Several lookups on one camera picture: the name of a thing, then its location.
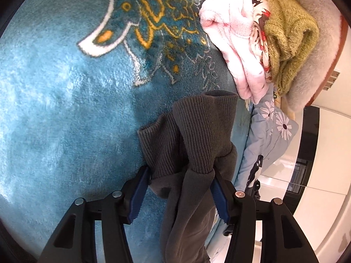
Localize pink fleece garment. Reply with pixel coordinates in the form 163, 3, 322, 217
199, 0, 270, 105

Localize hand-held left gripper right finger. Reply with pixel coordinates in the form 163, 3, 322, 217
210, 165, 320, 263

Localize olive green fuzzy garment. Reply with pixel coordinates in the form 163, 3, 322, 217
248, 0, 320, 97

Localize dark grey ribbed sweatshirt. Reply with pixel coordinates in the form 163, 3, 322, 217
137, 90, 238, 263

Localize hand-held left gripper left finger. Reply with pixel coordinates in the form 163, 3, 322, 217
36, 165, 151, 263

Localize white floral print garment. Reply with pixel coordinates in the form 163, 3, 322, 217
251, 0, 276, 84

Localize beige plush blanket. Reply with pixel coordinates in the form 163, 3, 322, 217
280, 0, 345, 114

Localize light blue daisy bedsheet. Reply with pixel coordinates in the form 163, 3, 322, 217
234, 84, 299, 189

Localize blue patterned plush blanket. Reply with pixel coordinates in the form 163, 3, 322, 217
0, 0, 251, 263

